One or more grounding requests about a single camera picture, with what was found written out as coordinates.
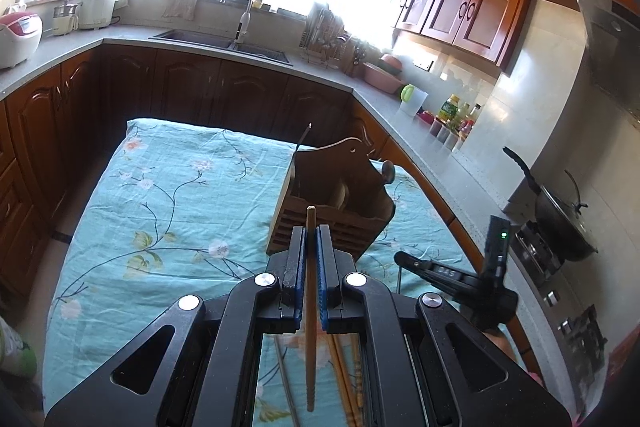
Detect black wok with lid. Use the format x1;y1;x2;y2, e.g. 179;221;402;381
502;147;600;263

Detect grey kitchen countertop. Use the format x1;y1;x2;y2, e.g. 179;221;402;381
0;24;592;419

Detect white blender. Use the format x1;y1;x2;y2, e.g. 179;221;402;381
52;2;81;37

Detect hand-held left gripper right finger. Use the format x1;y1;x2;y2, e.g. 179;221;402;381
315;224;572;427

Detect steel kitchen sink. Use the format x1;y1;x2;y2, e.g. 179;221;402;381
149;28;294;66

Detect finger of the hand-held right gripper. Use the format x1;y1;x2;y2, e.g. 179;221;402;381
394;251;481;291

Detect pink white rice cooker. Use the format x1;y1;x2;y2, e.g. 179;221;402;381
0;11;44;70

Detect wooden slatted utensil holder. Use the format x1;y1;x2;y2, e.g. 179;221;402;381
265;137;397;259

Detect steel range hood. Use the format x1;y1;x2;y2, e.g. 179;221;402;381
575;0;640;134

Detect knife block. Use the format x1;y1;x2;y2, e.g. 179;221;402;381
342;44;369;79

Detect turquoise floral tablecloth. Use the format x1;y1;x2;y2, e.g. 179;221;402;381
42;118;532;427

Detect green yellow bottle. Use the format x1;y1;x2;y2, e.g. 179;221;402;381
437;94;461;128

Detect curved steel faucet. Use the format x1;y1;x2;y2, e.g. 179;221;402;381
220;0;255;48

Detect wooden lower cabinets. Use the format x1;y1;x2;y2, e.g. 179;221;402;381
0;43;547;384

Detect plain wooden chopstick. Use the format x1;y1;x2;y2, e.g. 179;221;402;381
305;205;317;411

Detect patterned wooden chopstick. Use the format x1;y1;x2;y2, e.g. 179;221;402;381
346;337;363;427
327;336;352;427

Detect metal dish rack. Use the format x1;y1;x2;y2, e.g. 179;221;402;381
299;4;352;70

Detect row of spice jars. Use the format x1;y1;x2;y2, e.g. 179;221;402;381
431;117;465;152

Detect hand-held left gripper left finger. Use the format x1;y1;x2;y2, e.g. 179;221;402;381
45;227;307;427

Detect white pitcher green handle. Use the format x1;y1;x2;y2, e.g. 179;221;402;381
399;84;430;117

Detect gas stove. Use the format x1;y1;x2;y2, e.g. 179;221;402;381
515;221;609;404

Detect green white cloth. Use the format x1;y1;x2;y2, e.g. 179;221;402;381
0;317;39;379

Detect white hanging towel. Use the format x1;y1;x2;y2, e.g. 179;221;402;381
162;0;197;20

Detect pink plastic basin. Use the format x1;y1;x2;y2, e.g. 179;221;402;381
361;53;407;94

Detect white electric pot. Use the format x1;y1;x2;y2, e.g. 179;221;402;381
80;0;120;30

